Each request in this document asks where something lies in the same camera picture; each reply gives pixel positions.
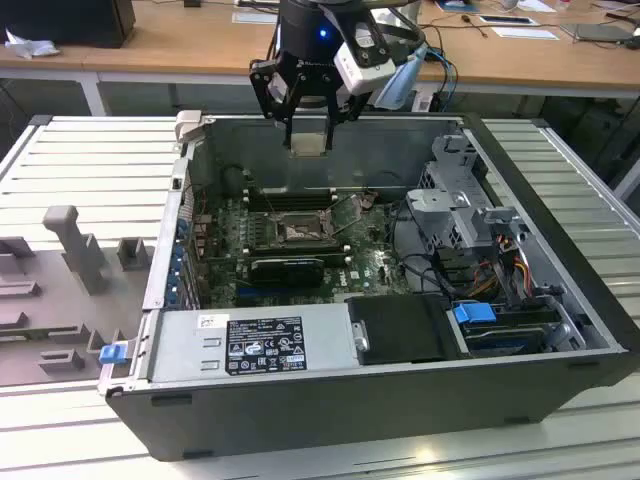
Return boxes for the black cable bundle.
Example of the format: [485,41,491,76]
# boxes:
[392,199,474,301]

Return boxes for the black plastic shroud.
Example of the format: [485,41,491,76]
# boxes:
[344,293,464,366]

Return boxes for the grey parts rack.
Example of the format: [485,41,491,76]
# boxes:
[0,204,156,389]

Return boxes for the wooden desk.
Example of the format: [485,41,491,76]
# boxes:
[0,0,640,116]

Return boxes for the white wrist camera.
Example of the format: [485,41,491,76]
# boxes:
[333,22,397,95]

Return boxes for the green motherboard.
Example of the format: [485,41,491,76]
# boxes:
[197,192,416,309]

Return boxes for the metal drive cage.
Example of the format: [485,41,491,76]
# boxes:
[404,133,531,251]

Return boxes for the hard disk in blue carrier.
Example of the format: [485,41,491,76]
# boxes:
[449,299,546,359]

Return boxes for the blue cable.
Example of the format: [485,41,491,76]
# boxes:
[424,47,459,114]

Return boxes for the black cylinder part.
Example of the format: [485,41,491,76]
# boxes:
[222,167,246,196]

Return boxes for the white paper sheet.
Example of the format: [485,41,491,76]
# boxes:
[492,24,560,42]

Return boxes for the crumpled white paper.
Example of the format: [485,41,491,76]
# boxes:
[4,27,61,61]

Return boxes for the blue expansion slot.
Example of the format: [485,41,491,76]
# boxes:
[234,284,321,297]

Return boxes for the black graphics card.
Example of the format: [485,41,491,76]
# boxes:
[249,257,326,289]

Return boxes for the black computer box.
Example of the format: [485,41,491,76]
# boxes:
[0,0,136,50]

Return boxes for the coloured wire bundle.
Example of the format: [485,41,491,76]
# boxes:
[472,239,532,301]

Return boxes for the CPU socket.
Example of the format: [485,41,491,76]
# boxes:
[269,210,335,247]

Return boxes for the silver power supply unit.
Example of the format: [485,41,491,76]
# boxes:
[149,307,359,384]

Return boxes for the silver CPU plate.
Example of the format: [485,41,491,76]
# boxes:
[289,131,329,159]

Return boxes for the black PC case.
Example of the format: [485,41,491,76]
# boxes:
[97,110,640,464]

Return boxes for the grey plastic case latch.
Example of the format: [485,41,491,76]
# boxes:
[174,110,216,146]

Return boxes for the blue book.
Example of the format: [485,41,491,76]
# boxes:
[434,0,481,14]

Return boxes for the black RAM slot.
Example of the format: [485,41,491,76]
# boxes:
[207,251,352,267]
[248,187,335,202]
[248,199,335,212]
[245,240,342,253]

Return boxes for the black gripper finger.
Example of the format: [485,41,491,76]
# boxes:
[322,82,372,152]
[248,58,301,149]

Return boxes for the dark grey laptop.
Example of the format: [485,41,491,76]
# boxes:
[559,22,639,45]

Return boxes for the grey flat tray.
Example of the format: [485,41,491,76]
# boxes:
[232,10,280,25]

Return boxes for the blue card retainer clips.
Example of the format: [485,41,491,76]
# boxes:
[167,217,194,309]

